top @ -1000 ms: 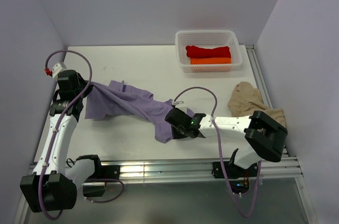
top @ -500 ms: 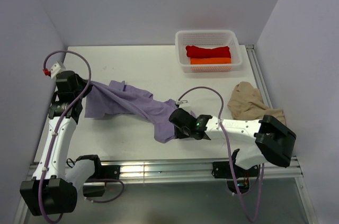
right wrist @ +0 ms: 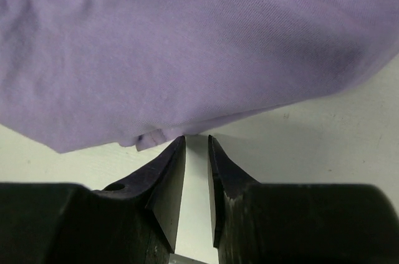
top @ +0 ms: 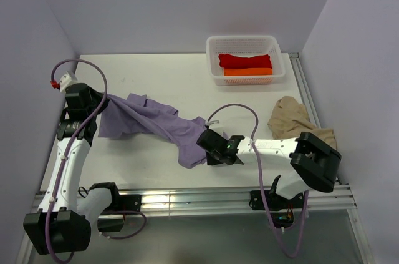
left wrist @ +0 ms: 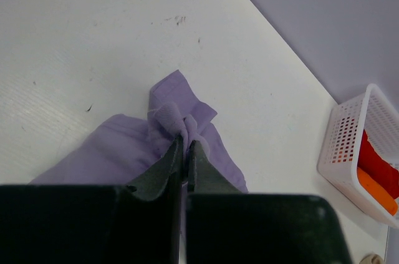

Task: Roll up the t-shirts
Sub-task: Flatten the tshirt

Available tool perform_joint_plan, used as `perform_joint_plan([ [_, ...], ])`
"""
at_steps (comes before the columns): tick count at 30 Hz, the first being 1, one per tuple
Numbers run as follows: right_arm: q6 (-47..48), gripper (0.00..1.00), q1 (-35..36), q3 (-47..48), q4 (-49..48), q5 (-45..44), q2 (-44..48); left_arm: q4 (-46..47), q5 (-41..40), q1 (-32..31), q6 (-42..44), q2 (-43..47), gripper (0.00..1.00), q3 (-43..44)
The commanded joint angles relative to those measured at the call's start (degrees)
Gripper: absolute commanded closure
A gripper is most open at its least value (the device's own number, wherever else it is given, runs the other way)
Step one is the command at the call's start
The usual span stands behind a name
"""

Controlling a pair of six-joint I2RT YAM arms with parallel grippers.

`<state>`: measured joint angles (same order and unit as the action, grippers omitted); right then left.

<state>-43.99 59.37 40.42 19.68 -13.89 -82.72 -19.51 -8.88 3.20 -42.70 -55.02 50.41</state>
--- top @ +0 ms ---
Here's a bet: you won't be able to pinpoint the lilac t shirt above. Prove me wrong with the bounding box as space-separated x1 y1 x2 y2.
98 94 206 169

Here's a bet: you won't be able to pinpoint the white plastic basket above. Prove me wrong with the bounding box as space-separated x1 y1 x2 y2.
206 36 286 86

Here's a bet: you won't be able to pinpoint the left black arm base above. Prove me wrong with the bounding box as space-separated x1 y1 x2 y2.
97 194 142 233

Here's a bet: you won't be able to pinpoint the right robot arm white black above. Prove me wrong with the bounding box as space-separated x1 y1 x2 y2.
197 130 342 211

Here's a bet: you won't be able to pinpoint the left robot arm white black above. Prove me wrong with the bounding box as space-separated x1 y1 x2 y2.
23 83 122 255

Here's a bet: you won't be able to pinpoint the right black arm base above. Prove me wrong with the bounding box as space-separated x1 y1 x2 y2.
246 188 305 215

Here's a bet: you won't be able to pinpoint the beige t shirt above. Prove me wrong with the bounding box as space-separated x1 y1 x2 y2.
267 96 337 149

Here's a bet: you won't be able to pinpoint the rolled orange t shirt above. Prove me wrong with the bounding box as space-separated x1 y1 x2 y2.
224 68 273 76

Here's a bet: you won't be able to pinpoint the rolled red t shirt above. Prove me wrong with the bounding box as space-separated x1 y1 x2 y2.
218 54 272 69

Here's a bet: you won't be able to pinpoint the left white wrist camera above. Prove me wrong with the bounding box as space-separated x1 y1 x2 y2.
50 71 78 94

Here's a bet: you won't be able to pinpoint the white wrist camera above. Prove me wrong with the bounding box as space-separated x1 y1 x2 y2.
50 71 78 94
205 120 221 129

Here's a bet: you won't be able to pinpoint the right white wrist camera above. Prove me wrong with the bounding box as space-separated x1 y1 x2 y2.
205 120 221 129

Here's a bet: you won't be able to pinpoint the aluminium frame rails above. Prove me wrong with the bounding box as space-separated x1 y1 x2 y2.
15 52 375 264

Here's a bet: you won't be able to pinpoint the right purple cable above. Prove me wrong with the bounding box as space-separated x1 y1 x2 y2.
207 104 310 259

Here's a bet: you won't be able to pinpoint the purple cable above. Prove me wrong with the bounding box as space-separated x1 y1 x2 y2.
207 104 310 259
45 58 147 262

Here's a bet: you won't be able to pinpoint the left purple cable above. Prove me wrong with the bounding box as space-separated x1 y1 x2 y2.
45 58 147 262

